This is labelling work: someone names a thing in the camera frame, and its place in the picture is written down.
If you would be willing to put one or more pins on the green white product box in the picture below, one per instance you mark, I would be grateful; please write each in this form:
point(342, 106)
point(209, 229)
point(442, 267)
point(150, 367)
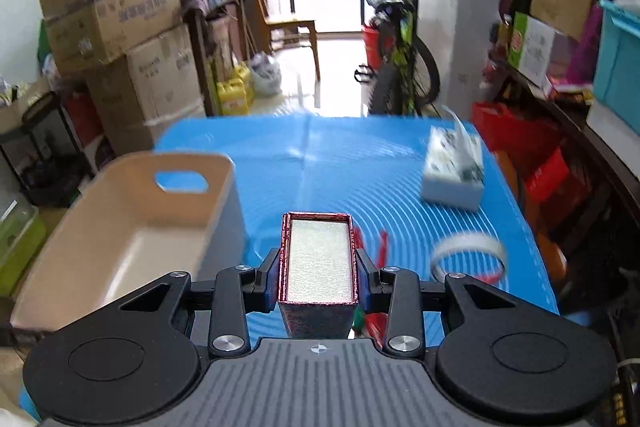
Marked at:
point(531, 48)

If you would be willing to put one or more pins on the yellow oil jug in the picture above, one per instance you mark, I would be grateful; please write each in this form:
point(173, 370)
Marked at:
point(236, 95)

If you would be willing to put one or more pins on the grey tape roll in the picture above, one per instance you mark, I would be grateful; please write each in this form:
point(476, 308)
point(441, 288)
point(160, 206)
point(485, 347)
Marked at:
point(470, 253)

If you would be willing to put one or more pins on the lower stacked cardboard box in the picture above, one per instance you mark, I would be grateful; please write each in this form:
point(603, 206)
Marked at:
point(147, 90)

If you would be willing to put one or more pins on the green black bicycle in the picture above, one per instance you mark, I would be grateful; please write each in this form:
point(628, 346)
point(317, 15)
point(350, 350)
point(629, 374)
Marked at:
point(407, 80)

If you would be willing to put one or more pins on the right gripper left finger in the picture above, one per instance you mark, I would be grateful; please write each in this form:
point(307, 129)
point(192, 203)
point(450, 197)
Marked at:
point(240, 290)

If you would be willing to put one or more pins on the black metal shelf rack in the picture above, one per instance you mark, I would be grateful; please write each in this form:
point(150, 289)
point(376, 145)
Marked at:
point(54, 166)

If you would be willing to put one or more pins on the red plastic figurine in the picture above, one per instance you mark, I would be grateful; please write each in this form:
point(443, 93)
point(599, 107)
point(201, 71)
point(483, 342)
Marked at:
point(367, 323)

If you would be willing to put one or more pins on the wooden chair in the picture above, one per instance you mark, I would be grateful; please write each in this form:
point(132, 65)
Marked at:
point(266, 25)

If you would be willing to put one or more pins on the upper open cardboard box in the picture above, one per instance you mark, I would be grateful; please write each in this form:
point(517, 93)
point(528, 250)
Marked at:
point(87, 34)

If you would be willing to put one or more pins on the white freezer cabinet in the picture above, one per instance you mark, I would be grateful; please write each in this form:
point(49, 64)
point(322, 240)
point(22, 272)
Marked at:
point(457, 33)

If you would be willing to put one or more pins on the blue silicone table mat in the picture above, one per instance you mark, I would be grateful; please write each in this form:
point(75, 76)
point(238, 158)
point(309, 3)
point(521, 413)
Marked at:
point(143, 359)

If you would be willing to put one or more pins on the green lidded plastic container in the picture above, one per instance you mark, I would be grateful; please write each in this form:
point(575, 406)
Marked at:
point(22, 234)

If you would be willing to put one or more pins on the white tissue box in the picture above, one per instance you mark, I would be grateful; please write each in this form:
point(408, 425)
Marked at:
point(453, 173)

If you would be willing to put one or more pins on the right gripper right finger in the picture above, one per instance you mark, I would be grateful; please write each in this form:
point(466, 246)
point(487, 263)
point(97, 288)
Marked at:
point(402, 302)

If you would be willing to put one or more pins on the teal plastic storage bin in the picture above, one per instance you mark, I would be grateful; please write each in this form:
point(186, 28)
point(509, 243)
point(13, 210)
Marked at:
point(616, 82)

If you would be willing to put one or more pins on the beige plastic storage bin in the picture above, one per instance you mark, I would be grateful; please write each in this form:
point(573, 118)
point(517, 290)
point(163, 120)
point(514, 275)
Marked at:
point(144, 216)

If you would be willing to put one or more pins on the red glitter box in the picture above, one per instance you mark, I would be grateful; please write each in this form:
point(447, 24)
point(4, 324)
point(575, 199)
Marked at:
point(318, 281)

